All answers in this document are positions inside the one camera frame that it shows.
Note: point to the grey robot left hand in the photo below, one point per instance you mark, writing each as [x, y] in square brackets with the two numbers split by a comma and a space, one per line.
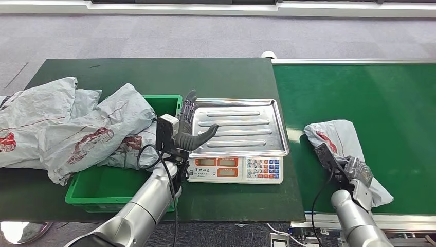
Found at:
[194, 141]

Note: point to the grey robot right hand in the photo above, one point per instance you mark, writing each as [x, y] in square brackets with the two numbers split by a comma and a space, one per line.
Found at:
[359, 172]

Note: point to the grey parcel red dragon print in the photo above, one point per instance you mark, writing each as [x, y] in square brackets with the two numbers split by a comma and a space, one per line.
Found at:
[344, 136]

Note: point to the long grey parcel red print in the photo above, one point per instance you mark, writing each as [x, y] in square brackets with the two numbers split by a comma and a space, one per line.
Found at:
[112, 122]

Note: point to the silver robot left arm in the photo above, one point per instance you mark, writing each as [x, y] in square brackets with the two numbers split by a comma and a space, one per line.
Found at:
[146, 204]

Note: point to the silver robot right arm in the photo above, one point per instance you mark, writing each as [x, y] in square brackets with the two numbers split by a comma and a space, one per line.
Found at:
[357, 221]

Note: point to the pale grey flat parcel bag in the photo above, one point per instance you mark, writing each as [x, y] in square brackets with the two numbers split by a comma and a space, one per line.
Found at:
[85, 100]

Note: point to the large grey parcel with barcodes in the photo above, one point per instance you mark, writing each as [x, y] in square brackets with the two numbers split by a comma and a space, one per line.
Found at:
[30, 116]

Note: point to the white scale with steel tray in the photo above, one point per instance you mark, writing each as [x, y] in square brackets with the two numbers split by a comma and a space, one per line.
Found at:
[245, 126]

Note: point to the green plastic crate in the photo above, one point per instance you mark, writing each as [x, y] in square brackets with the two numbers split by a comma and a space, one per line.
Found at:
[102, 191]

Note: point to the white power strip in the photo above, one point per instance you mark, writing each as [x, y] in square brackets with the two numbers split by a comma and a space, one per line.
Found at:
[279, 242]

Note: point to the round chrome base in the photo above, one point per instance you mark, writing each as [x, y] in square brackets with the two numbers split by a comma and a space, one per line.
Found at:
[20, 231]

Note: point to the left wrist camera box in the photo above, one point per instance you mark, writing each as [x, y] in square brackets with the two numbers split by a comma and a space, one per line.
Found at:
[167, 133]

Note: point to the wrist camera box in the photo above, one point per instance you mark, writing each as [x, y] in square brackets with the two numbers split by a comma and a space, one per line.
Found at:
[167, 133]
[327, 160]

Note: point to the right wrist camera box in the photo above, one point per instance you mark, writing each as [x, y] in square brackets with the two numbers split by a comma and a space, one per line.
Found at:
[327, 160]

